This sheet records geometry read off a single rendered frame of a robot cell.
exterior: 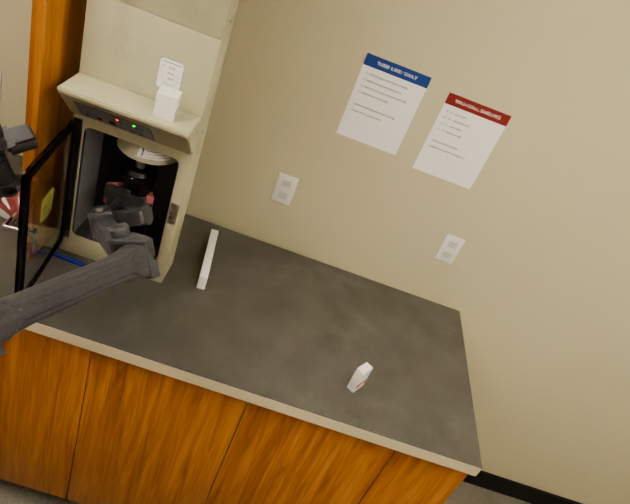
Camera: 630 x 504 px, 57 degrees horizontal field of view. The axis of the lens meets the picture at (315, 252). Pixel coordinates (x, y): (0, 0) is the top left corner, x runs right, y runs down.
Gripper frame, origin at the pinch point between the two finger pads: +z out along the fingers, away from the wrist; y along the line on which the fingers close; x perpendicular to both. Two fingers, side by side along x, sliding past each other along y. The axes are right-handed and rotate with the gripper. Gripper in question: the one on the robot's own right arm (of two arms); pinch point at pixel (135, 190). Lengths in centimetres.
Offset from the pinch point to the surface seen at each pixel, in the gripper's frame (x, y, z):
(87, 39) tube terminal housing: -42.0, 15.1, -10.3
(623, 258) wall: -18, -162, 29
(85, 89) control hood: -33.0, 11.4, -18.0
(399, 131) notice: -33, -71, 31
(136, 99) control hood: -33.0, 0.5, -13.8
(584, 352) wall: 25, -174, 31
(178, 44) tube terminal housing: -49, -6, -11
